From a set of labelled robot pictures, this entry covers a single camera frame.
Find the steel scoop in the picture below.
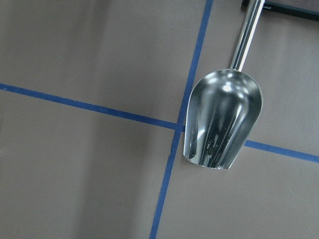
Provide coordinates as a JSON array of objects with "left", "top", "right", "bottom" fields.
[{"left": 183, "top": 0, "right": 265, "bottom": 169}]

